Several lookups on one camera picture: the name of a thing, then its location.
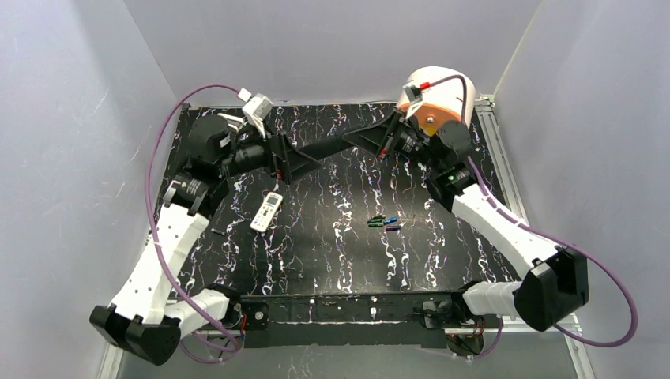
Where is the purple cable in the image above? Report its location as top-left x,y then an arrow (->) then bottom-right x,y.
145,83 -> 247,365
423,73 -> 639,362

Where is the white remote control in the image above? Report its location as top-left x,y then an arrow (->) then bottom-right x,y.
250,192 -> 284,233

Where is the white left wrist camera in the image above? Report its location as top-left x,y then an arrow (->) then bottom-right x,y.
237,88 -> 274,138

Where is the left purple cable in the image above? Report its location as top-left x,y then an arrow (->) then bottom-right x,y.
145,83 -> 247,365

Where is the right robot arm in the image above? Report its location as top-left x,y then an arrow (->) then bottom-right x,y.
341,114 -> 589,332

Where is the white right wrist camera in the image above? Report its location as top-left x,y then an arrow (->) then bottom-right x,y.
403,81 -> 431,105

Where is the aluminium frame rail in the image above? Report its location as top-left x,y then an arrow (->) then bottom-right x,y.
474,95 -> 595,379

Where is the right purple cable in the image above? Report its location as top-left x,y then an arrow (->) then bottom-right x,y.
423,73 -> 639,362

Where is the pink orange cylindrical drawer box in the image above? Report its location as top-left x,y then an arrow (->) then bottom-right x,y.
407,66 -> 476,136

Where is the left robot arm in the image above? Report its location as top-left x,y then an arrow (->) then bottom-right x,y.
89,114 -> 339,366

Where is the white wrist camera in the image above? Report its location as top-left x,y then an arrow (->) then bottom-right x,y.
403,81 -> 431,105
237,88 -> 274,138

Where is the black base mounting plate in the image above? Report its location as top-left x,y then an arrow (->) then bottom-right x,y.
190,291 -> 499,351

